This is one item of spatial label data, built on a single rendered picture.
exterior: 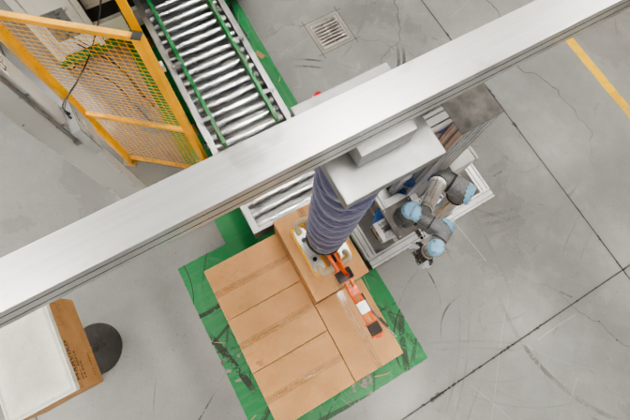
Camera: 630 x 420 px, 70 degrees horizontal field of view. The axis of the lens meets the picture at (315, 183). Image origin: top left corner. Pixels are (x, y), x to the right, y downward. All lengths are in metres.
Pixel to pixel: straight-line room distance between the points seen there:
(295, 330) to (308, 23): 3.01
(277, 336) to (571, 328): 2.53
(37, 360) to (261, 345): 1.37
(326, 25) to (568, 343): 3.68
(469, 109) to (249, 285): 2.00
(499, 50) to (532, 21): 0.12
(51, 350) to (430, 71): 2.76
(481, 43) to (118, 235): 0.90
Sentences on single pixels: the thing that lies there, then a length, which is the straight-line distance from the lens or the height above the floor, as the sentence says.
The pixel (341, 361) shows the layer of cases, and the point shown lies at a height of 0.54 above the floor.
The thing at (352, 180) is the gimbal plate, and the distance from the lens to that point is 1.14.
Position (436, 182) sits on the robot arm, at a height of 1.70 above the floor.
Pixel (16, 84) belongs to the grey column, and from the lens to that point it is 2.30.
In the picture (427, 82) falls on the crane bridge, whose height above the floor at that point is 3.05.
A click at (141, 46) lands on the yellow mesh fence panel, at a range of 2.39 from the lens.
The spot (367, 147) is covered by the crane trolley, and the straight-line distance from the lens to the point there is 1.08.
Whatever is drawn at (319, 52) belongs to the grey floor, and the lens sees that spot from 4.72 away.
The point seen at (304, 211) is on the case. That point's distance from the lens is 3.09.
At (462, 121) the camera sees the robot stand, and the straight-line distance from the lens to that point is 2.26.
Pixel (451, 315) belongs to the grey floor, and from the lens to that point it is 4.17.
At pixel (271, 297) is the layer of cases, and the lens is 3.41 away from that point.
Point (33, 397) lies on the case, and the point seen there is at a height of 1.02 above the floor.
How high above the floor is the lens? 3.95
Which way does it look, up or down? 73 degrees down
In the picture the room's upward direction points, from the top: 9 degrees clockwise
